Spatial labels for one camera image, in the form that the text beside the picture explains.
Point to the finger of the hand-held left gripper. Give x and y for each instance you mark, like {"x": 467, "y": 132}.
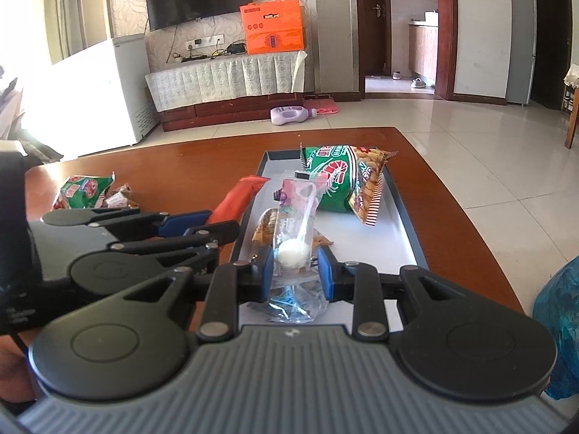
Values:
{"x": 185, "y": 224}
{"x": 217, "y": 234}

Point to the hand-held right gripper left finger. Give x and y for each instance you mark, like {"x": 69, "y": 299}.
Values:
{"x": 268, "y": 275}

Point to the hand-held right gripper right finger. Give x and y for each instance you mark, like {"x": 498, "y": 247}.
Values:
{"x": 326, "y": 275}

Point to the clear packet with white ball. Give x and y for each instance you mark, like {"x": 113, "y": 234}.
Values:
{"x": 291, "y": 253}

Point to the long orange snack packet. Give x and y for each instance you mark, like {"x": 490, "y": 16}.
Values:
{"x": 237, "y": 196}

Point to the clear packet of brown snacks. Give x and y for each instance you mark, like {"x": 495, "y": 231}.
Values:
{"x": 264, "y": 228}

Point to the red brown snack packet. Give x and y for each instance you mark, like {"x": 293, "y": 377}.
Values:
{"x": 130, "y": 196}

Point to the grey white-lined box tray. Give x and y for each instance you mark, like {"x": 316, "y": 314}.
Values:
{"x": 393, "y": 244}

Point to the small green snack bag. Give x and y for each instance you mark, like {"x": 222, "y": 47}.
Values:
{"x": 83, "y": 190}

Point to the large green striped chip bag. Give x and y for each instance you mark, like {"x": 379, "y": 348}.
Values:
{"x": 343, "y": 181}

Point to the person's left hand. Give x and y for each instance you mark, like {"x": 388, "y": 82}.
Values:
{"x": 13, "y": 366}

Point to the dark wooden television cabinet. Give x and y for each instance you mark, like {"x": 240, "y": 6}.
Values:
{"x": 217, "y": 110}

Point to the purple plastic bottle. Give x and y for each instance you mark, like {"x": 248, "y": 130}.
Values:
{"x": 291, "y": 115}

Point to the white patterned cabinet cloth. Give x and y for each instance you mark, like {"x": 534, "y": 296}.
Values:
{"x": 217, "y": 79}

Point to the white chest freezer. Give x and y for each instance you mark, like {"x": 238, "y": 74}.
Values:
{"x": 90, "y": 99}

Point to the red floor mat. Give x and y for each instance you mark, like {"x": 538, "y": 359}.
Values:
{"x": 323, "y": 107}

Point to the white electric scooter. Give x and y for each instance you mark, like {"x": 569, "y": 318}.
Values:
{"x": 11, "y": 99}

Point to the black router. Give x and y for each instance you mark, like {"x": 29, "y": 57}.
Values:
{"x": 236, "y": 48}

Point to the orange gift box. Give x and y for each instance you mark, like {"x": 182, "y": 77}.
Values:
{"x": 271, "y": 27}

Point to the blue plastic bag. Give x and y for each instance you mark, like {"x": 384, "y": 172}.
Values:
{"x": 561, "y": 325}

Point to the wooden kitchen base cabinet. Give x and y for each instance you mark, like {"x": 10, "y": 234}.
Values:
{"x": 423, "y": 52}

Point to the brown wooden door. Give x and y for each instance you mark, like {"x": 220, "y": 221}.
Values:
{"x": 376, "y": 22}

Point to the silver refrigerator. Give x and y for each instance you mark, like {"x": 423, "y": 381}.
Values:
{"x": 520, "y": 45}

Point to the dark brown door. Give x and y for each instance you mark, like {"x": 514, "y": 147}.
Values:
{"x": 554, "y": 45}

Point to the white wall socket strip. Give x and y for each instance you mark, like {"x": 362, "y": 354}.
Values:
{"x": 203, "y": 42}

